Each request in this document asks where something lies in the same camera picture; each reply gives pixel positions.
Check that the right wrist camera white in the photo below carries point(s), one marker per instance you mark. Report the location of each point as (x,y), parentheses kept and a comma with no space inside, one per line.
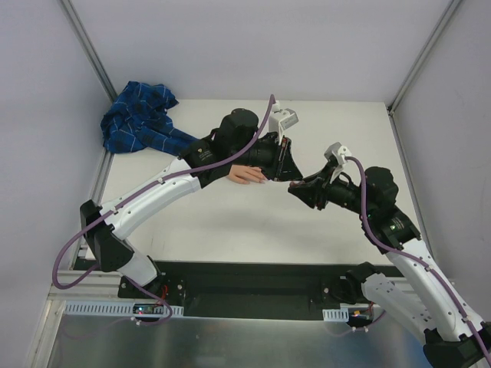
(336,155)

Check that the left white cable duct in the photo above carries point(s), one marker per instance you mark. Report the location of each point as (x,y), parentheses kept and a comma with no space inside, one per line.
(115,309)

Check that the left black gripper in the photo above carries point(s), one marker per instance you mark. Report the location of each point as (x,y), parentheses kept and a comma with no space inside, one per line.
(281,156)

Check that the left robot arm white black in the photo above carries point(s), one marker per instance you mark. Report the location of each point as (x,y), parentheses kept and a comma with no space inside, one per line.
(241,139)

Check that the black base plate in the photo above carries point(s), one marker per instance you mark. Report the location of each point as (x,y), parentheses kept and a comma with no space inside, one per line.
(251,291)

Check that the white cable duct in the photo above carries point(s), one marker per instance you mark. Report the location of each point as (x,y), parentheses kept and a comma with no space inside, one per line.
(340,315)
(115,309)

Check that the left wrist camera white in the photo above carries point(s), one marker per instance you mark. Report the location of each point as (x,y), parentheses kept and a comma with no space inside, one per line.
(281,119)

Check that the left aluminium frame post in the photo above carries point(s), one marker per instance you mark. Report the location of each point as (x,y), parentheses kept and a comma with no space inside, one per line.
(88,47)

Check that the blue plaid cloth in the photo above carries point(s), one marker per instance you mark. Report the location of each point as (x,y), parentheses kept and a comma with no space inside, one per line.
(138,119)

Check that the right aluminium frame post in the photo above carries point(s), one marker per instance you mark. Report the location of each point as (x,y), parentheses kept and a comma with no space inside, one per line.
(424,54)

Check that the mannequin hand with nails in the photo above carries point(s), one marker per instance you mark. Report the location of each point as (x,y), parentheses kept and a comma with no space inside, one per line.
(244,175)

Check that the aluminium frame post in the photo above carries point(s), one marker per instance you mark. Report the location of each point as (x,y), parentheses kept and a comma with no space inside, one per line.
(88,47)
(424,54)

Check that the right white cable duct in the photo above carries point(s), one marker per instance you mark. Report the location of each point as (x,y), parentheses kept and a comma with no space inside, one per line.
(340,315)

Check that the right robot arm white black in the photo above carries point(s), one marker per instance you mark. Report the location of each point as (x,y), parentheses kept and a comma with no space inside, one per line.
(451,333)

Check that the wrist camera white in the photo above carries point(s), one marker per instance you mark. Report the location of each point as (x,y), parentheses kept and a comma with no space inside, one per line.
(281,119)
(336,155)

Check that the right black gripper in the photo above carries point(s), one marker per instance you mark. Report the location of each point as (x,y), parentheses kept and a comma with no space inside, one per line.
(321,188)

